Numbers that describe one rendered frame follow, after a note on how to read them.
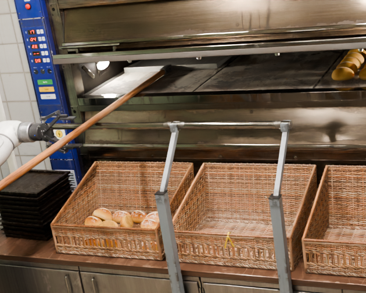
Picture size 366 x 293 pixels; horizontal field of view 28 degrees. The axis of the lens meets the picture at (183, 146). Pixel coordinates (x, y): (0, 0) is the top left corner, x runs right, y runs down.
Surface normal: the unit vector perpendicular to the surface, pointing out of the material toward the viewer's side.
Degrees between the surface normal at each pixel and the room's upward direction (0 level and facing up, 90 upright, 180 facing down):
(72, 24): 70
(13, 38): 90
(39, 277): 90
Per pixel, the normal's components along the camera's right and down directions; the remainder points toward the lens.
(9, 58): -0.40, 0.36
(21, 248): -0.15, -0.93
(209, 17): -0.42, 0.02
